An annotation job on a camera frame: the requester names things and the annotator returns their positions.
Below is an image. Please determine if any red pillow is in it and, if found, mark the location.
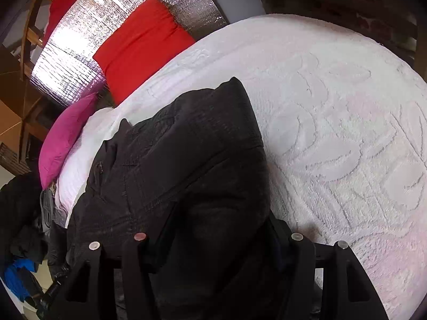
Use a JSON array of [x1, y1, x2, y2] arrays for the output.
[[93, 0, 195, 105]]

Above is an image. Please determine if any grey garment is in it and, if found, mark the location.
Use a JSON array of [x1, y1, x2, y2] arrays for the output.
[[40, 189, 68, 232]]

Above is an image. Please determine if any pink pillow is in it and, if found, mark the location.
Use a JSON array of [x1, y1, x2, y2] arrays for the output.
[[38, 93, 98, 190]]

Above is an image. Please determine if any white bed blanket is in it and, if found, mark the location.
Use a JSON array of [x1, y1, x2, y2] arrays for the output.
[[57, 14, 426, 319]]

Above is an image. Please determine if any wooden stair railing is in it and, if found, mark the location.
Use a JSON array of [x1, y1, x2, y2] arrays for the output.
[[19, 0, 54, 81]]

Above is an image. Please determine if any black coat pile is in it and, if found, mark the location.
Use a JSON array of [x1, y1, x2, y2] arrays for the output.
[[1, 173, 48, 270]]

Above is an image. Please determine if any black quilted jacket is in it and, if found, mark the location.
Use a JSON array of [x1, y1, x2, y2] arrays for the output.
[[64, 76, 284, 320]]

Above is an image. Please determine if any silver foil headboard panel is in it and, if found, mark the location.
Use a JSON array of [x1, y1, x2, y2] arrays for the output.
[[30, 0, 227, 107]]

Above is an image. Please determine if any blue jacket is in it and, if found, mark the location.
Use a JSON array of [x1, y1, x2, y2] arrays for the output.
[[3, 259, 42, 302]]

